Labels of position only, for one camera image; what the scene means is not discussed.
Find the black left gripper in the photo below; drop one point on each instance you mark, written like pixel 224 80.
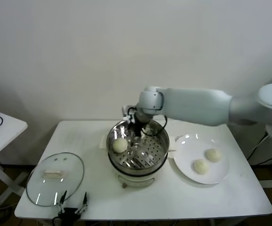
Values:
pixel 67 212

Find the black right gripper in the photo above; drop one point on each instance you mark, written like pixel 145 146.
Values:
pixel 137 124

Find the white steamed baozi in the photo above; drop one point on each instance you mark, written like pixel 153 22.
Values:
pixel 119 145
pixel 213 155
pixel 200 166

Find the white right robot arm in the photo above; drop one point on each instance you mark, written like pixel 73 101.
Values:
pixel 192 106

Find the perforated steel steamer basket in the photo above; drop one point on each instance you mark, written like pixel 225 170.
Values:
pixel 154 146

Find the steel steamer pot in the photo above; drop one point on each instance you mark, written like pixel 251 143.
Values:
pixel 135 180

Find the white round plate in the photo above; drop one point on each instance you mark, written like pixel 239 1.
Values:
pixel 185 162

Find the small white folding table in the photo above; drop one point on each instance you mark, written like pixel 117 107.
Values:
pixel 6 134

